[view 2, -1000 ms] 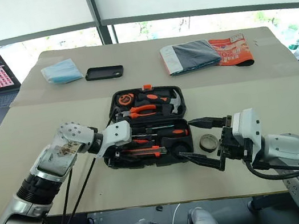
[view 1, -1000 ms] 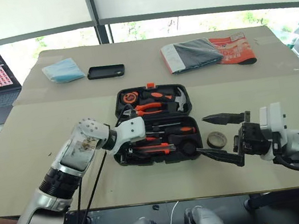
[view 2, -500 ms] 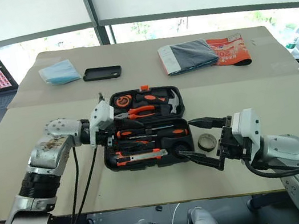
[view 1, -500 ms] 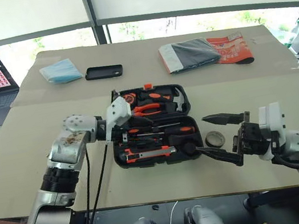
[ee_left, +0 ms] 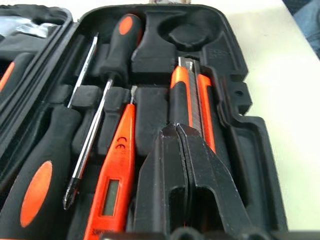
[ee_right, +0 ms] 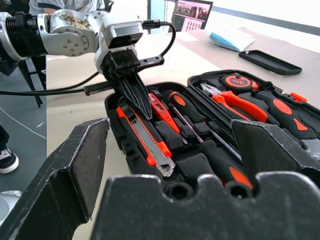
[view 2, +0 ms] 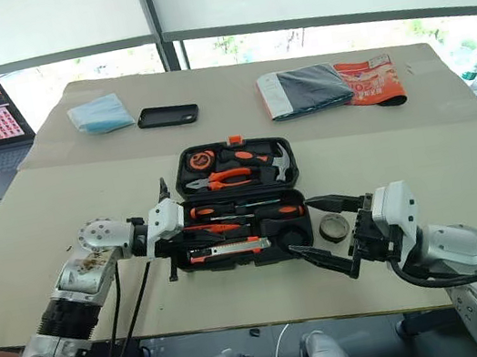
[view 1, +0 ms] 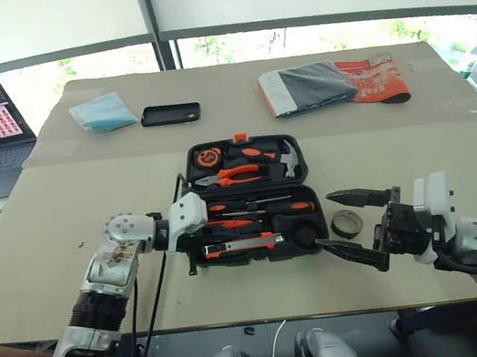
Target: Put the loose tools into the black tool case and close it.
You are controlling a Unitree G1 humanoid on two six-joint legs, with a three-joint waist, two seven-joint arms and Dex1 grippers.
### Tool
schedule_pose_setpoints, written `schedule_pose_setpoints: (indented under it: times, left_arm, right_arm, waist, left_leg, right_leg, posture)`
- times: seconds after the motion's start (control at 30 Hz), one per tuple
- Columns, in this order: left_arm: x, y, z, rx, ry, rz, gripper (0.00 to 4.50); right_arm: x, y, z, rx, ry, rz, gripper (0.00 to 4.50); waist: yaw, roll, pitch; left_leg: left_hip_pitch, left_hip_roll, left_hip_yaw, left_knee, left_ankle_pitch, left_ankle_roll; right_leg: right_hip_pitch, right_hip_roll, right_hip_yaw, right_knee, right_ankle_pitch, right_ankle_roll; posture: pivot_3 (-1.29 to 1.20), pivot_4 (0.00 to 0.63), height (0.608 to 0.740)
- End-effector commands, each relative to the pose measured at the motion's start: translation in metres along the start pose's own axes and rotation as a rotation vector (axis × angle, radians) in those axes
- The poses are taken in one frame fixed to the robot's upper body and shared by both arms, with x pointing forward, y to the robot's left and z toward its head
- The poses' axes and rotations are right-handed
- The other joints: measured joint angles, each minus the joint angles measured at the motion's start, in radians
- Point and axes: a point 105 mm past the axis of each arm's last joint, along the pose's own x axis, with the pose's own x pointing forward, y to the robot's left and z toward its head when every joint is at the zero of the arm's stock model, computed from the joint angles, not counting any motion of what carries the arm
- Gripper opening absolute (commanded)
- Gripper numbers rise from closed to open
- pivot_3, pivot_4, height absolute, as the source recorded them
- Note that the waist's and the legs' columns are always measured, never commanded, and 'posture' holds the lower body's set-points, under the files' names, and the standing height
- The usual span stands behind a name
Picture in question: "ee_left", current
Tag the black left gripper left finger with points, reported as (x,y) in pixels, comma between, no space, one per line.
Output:
(160,180)

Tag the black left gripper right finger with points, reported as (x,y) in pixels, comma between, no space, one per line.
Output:
(212,180)

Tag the orange voltage tester pen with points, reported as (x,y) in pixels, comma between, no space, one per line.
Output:
(117,155)

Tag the orange black utility knife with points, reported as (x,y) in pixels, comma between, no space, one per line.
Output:
(178,75)

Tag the black tool case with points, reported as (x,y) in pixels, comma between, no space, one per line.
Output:
(152,112)

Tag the bystander person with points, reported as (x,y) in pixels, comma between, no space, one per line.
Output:
(310,20)

